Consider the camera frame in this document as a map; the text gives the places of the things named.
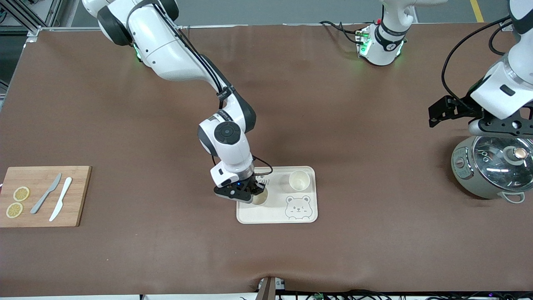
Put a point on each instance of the white plastic knife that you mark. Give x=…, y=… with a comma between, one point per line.
x=60, y=200

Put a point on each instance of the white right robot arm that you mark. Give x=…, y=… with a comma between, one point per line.
x=166, y=50

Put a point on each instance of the black left camera mount plate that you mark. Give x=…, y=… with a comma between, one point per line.
x=508, y=127

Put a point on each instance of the lemon slice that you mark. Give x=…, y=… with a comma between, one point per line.
x=14, y=210
x=21, y=193

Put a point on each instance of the brown table cover mat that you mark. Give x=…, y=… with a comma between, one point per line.
x=374, y=125

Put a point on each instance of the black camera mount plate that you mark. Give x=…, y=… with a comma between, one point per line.
x=508, y=127
x=233, y=192

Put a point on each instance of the glass pot lid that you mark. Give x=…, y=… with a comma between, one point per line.
x=499, y=162

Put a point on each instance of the aluminium frame profile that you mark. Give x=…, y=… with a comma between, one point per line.
x=31, y=29

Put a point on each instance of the white plastic cup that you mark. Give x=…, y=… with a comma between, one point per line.
x=260, y=200
x=300, y=180

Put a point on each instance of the black right camera mount plate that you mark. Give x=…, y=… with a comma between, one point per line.
x=233, y=192

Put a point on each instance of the grey plastic knife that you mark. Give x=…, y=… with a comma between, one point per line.
x=45, y=195

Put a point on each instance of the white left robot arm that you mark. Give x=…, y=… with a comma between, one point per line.
x=385, y=37

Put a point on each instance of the grey-green electric cooking pot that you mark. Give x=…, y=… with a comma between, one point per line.
x=466, y=175

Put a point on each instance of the bamboo cutting board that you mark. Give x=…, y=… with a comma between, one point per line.
x=75, y=200

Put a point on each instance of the cream bear print tray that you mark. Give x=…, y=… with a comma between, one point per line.
x=291, y=208

